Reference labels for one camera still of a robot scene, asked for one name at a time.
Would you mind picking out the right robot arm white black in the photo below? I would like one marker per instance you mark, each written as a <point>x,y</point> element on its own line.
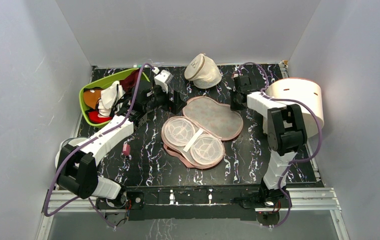
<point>285,131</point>

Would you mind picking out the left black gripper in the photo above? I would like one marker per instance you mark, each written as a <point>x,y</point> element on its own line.
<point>178,104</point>

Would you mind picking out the white cloth garment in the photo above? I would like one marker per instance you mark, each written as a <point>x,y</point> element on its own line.
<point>106,101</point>

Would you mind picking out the floral pink mesh laundry bag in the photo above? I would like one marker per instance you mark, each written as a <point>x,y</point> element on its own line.
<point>196,137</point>

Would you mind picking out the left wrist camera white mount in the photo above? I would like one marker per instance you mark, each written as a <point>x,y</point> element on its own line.
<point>162,80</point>

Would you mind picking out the maroon bra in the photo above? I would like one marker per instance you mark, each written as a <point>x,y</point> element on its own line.
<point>130,81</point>

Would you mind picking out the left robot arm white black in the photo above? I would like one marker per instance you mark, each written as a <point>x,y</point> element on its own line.
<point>77,164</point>

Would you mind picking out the white bra black trim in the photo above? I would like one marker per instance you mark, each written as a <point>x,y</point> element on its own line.
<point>119,99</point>

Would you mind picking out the cream mesh bra wash bag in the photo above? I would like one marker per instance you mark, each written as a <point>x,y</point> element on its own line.
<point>203,72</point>

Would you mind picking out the red garment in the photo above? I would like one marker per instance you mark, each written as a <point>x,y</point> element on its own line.
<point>94,118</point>

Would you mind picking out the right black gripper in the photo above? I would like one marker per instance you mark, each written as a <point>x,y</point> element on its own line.
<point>237,88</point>

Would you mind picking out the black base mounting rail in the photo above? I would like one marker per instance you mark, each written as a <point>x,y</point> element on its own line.
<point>245,202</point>

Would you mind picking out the orange garment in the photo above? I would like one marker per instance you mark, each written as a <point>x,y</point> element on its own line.
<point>91,97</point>

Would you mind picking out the green plastic basin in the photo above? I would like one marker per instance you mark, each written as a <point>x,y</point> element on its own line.
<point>103,83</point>

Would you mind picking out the large white cylindrical container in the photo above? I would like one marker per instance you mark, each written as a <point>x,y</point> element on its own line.
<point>302,90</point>

